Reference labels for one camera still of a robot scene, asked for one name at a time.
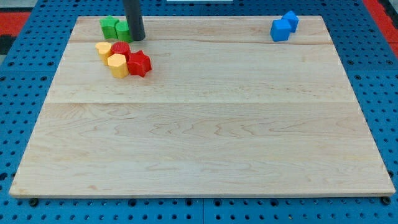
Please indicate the red star block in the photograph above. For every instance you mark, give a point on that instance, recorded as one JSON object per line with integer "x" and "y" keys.
{"x": 139, "y": 63}

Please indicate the blue cube block front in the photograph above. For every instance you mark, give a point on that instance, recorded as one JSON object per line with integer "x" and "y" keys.
{"x": 280, "y": 30}

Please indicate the light wooden board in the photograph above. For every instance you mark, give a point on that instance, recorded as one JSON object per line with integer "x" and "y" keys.
{"x": 224, "y": 112}

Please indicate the yellow heart block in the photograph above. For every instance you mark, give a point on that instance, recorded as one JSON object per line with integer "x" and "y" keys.
{"x": 104, "y": 51}

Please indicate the green cylinder block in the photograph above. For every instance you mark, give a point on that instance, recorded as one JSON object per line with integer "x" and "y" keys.
{"x": 122, "y": 31}

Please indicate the yellow hexagon block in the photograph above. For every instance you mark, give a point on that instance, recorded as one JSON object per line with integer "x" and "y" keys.
{"x": 118, "y": 65}

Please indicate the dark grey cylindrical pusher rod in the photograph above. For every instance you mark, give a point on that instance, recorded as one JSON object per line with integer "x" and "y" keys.
{"x": 132, "y": 9}

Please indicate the red cylinder block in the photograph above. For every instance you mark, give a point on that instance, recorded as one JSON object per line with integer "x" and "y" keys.
{"x": 122, "y": 48}

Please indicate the blue pentagon block rear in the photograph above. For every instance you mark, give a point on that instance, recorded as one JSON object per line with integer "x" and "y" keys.
{"x": 293, "y": 20}

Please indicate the green star block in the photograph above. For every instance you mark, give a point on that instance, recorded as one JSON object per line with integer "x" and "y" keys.
{"x": 108, "y": 27}

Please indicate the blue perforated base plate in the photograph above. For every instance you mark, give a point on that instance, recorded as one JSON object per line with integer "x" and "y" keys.
{"x": 34, "y": 35}

